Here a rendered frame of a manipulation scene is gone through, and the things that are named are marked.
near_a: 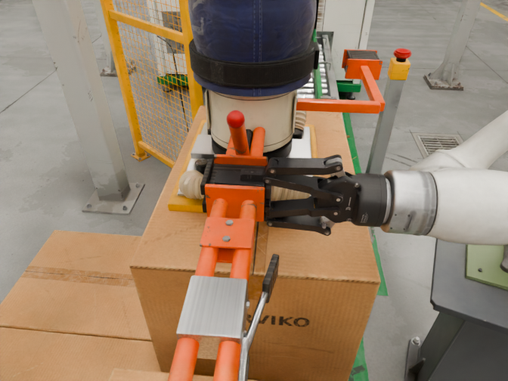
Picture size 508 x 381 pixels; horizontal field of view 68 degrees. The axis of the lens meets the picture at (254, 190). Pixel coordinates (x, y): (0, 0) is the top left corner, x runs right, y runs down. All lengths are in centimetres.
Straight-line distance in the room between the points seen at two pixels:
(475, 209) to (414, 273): 161
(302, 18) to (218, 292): 43
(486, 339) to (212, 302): 107
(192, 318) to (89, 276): 102
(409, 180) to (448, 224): 7
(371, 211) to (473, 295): 64
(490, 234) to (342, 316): 27
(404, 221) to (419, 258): 170
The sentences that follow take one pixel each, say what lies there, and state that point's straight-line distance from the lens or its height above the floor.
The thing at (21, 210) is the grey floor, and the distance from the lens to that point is 272.
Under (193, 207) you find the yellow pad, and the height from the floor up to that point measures 108.
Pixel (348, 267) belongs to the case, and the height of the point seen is 107.
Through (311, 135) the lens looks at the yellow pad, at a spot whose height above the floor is 108.
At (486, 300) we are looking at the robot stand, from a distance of 112.
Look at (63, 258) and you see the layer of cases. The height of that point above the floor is 54.
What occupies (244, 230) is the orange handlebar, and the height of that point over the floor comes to 122.
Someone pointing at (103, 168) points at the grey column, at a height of 27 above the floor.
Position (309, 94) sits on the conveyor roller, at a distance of 250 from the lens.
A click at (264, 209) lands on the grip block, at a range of 53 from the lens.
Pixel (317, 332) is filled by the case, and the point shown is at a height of 92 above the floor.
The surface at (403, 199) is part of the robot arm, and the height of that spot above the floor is 123.
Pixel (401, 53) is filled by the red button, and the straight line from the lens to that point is 169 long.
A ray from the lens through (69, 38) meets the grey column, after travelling 205.
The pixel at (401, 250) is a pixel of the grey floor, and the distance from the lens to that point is 223.
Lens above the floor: 154
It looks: 39 degrees down
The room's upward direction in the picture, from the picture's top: straight up
